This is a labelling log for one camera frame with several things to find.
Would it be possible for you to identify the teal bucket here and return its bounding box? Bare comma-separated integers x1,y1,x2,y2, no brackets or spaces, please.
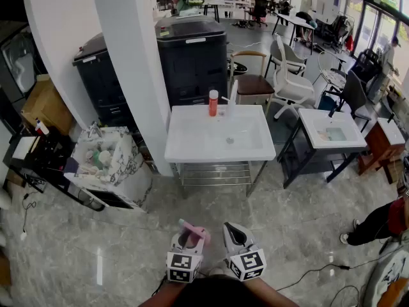
318,91,337,111

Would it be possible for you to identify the marble-pattern box with items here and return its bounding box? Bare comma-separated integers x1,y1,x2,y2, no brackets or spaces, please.
63,122,153,213

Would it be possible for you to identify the orange bottle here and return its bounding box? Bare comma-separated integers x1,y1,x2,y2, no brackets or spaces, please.
208,90,219,117

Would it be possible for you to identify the long white desk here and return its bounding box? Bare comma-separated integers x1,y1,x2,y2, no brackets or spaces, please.
273,13,317,56

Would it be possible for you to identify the white bottle with blue cap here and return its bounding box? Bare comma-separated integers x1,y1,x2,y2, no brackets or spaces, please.
34,118,50,136

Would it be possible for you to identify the large black machine cabinet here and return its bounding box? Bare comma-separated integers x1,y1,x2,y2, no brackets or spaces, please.
155,15,228,108

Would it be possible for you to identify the wooden washbasin stand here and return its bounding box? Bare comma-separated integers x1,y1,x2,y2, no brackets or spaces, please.
357,117,406,185

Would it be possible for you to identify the chrome faucet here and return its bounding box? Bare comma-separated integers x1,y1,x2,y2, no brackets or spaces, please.
88,122,104,139

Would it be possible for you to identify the black cable with white plug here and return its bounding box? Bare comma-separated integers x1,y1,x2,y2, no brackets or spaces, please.
19,189,38,241

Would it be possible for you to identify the brown wooden chair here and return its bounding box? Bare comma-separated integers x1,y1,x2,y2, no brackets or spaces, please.
229,50,275,114

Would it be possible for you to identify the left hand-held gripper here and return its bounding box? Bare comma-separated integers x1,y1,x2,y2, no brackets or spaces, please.
166,230,206,283

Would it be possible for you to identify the white faucet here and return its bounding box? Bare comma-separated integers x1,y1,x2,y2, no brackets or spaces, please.
221,79,239,120

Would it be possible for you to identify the pink spray bottle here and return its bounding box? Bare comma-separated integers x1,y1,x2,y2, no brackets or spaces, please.
178,218,212,249

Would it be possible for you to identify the small black machine cabinet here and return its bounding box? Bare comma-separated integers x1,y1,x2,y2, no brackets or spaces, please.
72,33,137,129

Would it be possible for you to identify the cardboard box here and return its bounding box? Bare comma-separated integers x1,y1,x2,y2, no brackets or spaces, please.
20,74,74,136

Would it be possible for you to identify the person's left forearm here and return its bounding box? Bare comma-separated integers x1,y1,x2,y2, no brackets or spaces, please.
137,279,186,307

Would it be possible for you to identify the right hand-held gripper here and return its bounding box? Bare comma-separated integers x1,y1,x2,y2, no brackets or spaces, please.
222,221,266,282

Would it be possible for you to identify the person's black clothing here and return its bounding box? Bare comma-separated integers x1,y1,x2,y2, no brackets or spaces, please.
172,275,256,307

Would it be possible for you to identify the black side table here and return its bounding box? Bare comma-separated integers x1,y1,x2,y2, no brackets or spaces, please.
3,132,74,194

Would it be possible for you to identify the white office chair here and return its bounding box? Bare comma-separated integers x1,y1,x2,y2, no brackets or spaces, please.
268,34,317,120

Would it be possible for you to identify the white washbasin table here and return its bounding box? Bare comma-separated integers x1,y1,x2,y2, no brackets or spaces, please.
164,104,277,200

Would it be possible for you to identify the beige shell chair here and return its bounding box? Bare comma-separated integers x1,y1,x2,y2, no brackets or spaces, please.
265,39,307,78

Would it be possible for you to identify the person's right forearm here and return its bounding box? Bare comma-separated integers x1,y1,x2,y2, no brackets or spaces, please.
247,278,300,307

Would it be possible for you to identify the grey padded chair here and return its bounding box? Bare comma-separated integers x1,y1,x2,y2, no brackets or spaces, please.
325,70,373,132

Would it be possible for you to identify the black frame washbasin stand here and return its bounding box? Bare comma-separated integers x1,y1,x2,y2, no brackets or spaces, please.
277,108,368,190

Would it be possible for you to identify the wire frame chair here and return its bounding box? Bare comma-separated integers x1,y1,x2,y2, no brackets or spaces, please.
314,51,348,91

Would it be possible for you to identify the black floor cable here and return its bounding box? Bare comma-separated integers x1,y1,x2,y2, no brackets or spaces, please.
276,257,389,307

